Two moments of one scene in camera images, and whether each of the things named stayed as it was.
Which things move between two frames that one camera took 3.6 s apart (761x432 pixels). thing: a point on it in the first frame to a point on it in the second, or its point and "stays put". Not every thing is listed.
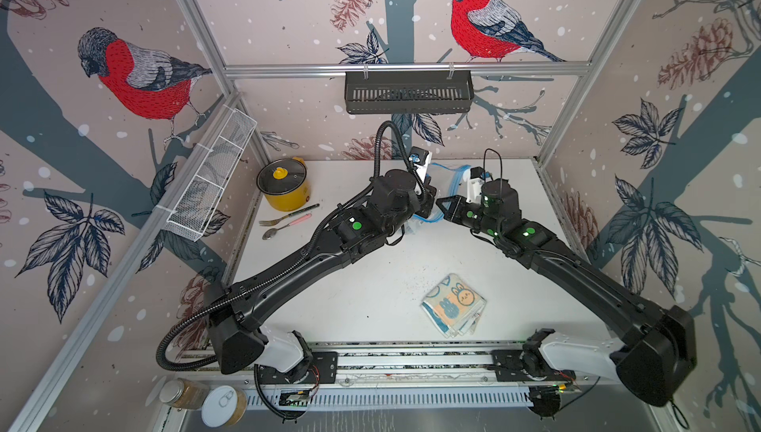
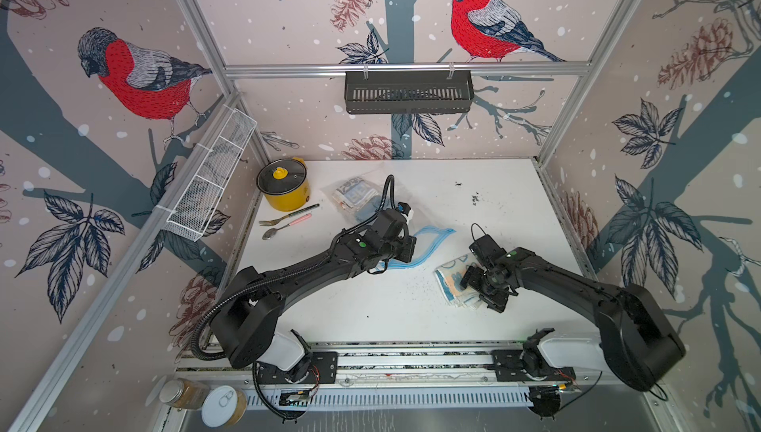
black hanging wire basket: (408, 92) stays put
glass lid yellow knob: (281, 176) stays put
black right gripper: (455, 213) to (492, 300)
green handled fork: (271, 222) stays put
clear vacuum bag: (448, 181) to (359, 195)
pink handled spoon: (269, 234) stays put
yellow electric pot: (284, 184) stays put
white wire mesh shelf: (199, 196) stays put
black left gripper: (425, 198) to (409, 242)
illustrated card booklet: (454, 306) to (450, 276)
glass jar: (184, 393) stays put
